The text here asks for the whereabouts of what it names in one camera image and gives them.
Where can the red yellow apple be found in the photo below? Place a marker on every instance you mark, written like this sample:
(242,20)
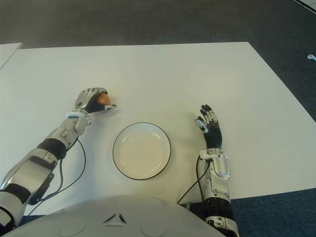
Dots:
(103,99)

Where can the white plate with black rim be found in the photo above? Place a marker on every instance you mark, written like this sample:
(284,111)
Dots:
(142,153)

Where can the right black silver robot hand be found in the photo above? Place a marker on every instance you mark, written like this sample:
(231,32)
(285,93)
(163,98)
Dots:
(213,138)

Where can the grey robot torso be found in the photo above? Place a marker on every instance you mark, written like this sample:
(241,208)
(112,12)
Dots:
(111,219)

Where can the white side table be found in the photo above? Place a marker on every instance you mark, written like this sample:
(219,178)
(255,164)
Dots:
(7,54)

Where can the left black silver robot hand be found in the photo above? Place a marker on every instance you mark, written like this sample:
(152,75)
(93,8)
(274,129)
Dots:
(85,98)

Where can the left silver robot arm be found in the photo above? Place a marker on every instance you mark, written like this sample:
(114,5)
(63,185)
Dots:
(69,128)

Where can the small white floor object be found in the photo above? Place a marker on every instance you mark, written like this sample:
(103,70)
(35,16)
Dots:
(311,57)

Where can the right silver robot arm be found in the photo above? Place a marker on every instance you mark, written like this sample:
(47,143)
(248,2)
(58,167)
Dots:
(221,168)

